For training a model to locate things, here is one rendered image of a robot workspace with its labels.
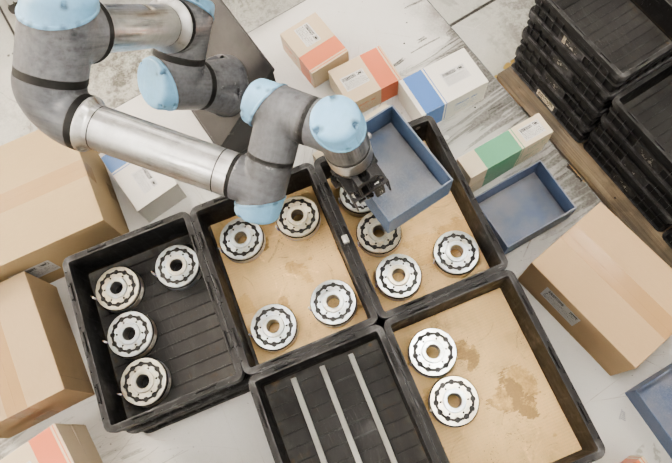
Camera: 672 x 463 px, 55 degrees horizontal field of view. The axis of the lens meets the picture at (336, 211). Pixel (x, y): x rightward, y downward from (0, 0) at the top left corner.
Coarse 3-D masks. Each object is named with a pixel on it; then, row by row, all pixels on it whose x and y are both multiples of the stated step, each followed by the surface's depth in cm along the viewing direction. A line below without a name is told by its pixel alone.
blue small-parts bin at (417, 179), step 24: (384, 120) 131; (384, 144) 132; (408, 144) 132; (384, 168) 130; (408, 168) 130; (432, 168) 127; (408, 192) 128; (432, 192) 121; (384, 216) 120; (408, 216) 124
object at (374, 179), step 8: (368, 168) 103; (376, 168) 110; (336, 176) 110; (344, 176) 104; (352, 176) 103; (360, 176) 107; (368, 176) 104; (376, 176) 104; (384, 176) 109; (344, 184) 110; (352, 184) 109; (360, 184) 103; (368, 184) 105; (376, 184) 109; (384, 184) 114; (352, 192) 109; (360, 192) 106; (368, 192) 108; (376, 192) 111; (384, 192) 113; (352, 200) 109; (360, 200) 112
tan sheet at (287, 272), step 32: (224, 224) 154; (320, 224) 152; (224, 256) 151; (288, 256) 150; (320, 256) 149; (256, 288) 148; (288, 288) 147; (352, 288) 146; (352, 320) 144; (256, 352) 143
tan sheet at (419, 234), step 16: (336, 192) 155; (432, 208) 152; (448, 208) 151; (352, 224) 152; (416, 224) 151; (432, 224) 150; (448, 224) 150; (464, 224) 150; (416, 240) 149; (432, 240) 149; (368, 256) 149; (384, 256) 148; (416, 256) 148; (480, 256) 147; (368, 272) 147; (432, 272) 146; (432, 288) 145; (384, 304) 145; (400, 304) 144
